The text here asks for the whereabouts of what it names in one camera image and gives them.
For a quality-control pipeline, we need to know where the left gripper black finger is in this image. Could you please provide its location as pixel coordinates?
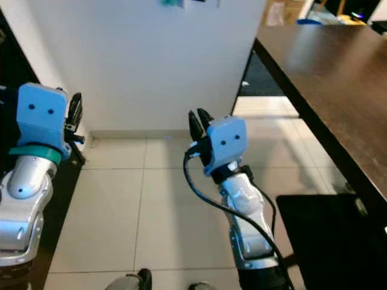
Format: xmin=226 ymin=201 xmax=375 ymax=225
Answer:
xmin=68 ymin=92 xmax=84 ymax=129

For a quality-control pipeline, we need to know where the dark brown wooden table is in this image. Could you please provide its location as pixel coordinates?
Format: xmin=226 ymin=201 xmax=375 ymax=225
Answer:
xmin=253 ymin=21 xmax=387 ymax=233

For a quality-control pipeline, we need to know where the blue and yellow object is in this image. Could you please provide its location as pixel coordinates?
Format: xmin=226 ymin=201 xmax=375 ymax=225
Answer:
xmin=299 ymin=11 xmax=369 ymax=26

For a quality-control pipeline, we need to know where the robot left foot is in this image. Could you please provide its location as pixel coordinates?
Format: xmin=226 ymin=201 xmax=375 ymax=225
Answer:
xmin=106 ymin=269 xmax=153 ymax=290

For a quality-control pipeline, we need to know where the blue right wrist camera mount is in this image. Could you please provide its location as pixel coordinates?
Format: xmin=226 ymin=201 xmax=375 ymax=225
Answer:
xmin=203 ymin=115 xmax=247 ymax=176

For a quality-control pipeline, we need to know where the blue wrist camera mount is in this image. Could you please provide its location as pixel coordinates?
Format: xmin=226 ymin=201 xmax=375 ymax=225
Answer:
xmin=15 ymin=83 xmax=70 ymax=159
xmin=203 ymin=115 xmax=247 ymax=176

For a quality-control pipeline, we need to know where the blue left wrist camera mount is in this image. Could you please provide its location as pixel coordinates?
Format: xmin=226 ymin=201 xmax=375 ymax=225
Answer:
xmin=15 ymin=83 xmax=70 ymax=159

